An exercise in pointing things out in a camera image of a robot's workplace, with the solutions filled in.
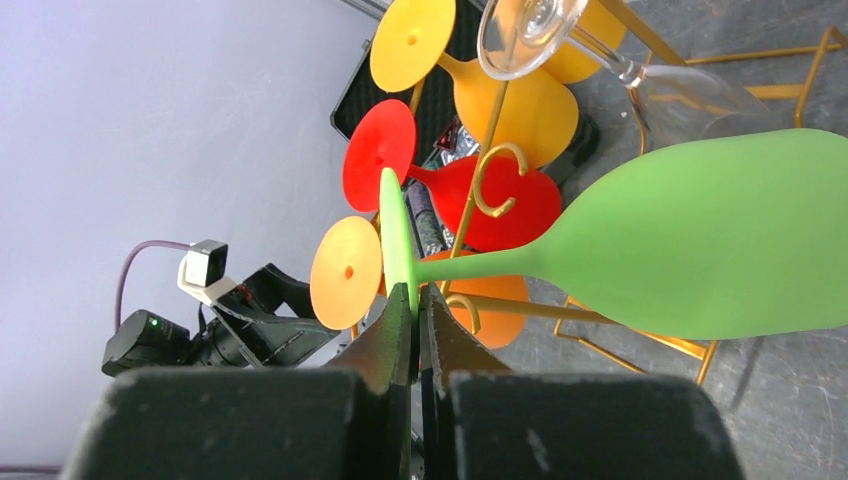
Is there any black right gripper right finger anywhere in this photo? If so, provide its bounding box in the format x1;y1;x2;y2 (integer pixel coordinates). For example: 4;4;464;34
419;285;744;479

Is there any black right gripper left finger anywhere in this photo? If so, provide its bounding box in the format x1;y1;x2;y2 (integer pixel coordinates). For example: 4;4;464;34
61;284;412;479

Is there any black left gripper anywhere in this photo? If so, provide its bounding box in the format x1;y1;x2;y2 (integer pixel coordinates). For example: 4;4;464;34
101;263;339;377

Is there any orange plastic wine glass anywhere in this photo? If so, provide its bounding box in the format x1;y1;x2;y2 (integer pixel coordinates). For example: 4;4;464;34
309;216;529;349

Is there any red plastic wine glass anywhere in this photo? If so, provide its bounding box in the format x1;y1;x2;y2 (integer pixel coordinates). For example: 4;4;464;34
342;99;563;254

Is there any gold wire wine glass rack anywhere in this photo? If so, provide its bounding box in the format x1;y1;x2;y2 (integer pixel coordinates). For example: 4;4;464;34
347;0;848;388

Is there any yellow plastic wine glass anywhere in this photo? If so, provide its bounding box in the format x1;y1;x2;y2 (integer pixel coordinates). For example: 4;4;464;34
370;0;580;168
539;0;629;86

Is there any green plastic wine glass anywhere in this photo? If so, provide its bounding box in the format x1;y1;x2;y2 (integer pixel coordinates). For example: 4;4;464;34
378;128;848;342

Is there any clear wine glass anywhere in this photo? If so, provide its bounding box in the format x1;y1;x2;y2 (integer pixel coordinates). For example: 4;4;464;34
477;0;781;148

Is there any black poker chip case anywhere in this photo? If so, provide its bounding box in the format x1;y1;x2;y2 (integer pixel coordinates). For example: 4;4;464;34
329;0;602;260

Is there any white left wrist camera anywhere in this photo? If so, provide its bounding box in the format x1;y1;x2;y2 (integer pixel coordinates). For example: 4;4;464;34
177;239;237;307

